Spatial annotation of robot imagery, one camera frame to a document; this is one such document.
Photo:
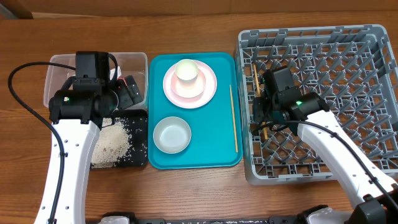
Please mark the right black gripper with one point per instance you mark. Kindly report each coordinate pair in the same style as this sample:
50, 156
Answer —
257, 106

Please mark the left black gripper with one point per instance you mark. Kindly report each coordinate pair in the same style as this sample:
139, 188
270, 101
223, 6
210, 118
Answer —
126, 99

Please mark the cooked white rice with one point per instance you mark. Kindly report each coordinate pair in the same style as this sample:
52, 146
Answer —
110, 144

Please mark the grey bowl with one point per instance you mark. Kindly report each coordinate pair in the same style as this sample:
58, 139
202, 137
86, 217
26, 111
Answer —
172, 135

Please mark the white napkin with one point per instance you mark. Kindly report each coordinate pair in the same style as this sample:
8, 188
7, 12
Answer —
115, 74

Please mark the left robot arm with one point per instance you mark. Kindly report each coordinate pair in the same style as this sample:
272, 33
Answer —
77, 111

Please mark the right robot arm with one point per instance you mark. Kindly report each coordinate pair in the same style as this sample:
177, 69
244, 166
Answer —
371, 192

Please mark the grey dishwasher rack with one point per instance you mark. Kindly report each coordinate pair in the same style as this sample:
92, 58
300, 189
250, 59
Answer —
352, 68

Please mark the black plastic tray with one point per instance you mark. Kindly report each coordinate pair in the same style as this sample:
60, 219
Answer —
138, 124

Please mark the teal serving tray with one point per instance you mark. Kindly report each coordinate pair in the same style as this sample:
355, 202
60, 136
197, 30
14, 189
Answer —
212, 142

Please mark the pink round plate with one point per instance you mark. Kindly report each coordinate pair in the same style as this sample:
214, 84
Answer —
190, 98

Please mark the pink cup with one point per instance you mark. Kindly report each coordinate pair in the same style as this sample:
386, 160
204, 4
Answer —
186, 71

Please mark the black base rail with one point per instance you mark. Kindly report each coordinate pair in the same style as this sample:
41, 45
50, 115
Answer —
130, 218

